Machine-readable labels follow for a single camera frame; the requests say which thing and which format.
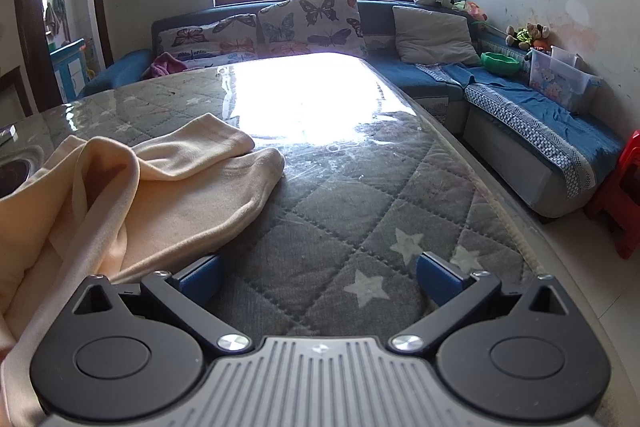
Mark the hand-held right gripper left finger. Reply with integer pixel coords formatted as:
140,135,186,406
72,253,254,355

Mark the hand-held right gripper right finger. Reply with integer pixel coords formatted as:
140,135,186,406
389,251,569,354

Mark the cream cloth garment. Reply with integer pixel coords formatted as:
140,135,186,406
0,114,286,427

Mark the blue patterned sofa blanket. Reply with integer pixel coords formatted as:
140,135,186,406
415,62,626,200

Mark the red plastic stool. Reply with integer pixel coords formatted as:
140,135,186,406
582,139,640,260

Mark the pink cloth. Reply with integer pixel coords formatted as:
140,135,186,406
141,52,188,79

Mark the green plastic bowl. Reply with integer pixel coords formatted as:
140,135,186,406
480,52,521,76

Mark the clear plastic storage box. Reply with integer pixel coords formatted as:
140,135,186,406
527,46,603,110

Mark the long butterfly print pillow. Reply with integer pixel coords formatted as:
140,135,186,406
157,14,261,70

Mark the plain grey pillow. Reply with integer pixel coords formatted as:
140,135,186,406
391,5,482,68

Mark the blue cabinet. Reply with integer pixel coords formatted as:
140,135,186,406
49,38,91,104

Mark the brown plush toy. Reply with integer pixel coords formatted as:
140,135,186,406
505,23,551,52

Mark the blue corner sofa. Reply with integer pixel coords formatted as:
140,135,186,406
80,0,626,220

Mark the pink plush toy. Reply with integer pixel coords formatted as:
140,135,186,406
452,0,488,25

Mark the large butterfly print pillow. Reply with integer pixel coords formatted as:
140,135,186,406
257,0,368,60

